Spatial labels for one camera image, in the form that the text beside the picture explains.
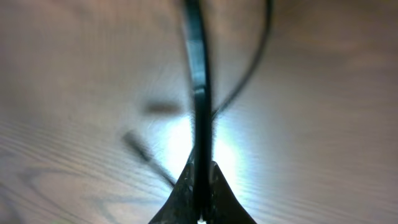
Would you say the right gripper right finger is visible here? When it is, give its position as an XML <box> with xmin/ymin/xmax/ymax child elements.
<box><xmin>203</xmin><ymin>161</ymin><xmax>256</xmax><ymax>224</ymax></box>

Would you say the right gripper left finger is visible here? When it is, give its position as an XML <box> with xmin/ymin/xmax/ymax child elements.
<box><xmin>149</xmin><ymin>163</ymin><xmax>198</xmax><ymax>224</ymax></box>

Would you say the black USB cable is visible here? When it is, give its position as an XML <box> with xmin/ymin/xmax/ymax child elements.
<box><xmin>121</xmin><ymin>0</ymin><xmax>275</xmax><ymax>218</ymax></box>

